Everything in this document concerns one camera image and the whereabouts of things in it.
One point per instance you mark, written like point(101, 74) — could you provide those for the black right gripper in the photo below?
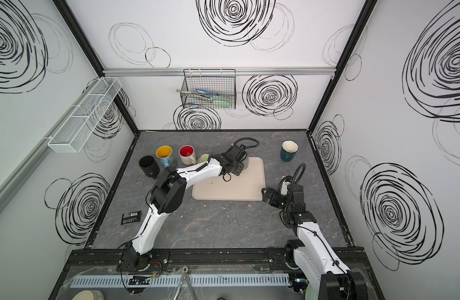
point(270, 191)

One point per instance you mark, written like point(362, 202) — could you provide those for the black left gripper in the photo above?
point(239, 170)

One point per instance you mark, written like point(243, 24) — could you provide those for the grey mug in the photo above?
point(245, 164)

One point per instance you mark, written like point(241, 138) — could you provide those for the beige plastic tray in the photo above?
point(245, 187)

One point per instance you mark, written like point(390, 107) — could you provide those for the light green mug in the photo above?
point(203, 159)

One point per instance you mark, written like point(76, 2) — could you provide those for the white mug red inside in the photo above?
point(187, 155)

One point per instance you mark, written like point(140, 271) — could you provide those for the dark green mug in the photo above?
point(288, 151)

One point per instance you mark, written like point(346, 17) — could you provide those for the blue butterfly mug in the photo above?
point(166, 157)

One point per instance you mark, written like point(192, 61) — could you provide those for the black mug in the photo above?
point(149, 166)

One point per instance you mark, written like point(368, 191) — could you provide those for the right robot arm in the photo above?
point(328, 276)

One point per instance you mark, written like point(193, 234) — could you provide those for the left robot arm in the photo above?
point(168, 192)

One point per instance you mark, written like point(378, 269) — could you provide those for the utensils in basket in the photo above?
point(203, 98)

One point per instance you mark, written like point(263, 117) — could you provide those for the light green plate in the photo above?
point(310, 294)

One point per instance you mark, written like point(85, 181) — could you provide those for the small black label plate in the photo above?
point(131, 217)

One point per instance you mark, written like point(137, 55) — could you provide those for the cream round object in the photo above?
point(89, 295)

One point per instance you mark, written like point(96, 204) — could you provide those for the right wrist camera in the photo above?
point(284, 188)

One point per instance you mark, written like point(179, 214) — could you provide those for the black wire basket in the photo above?
point(221, 81)

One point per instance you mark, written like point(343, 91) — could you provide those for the white cable duct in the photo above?
point(172, 281)

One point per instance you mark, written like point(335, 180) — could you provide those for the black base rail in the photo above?
point(273, 258)

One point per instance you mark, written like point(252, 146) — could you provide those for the white mesh wall shelf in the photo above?
point(94, 114)

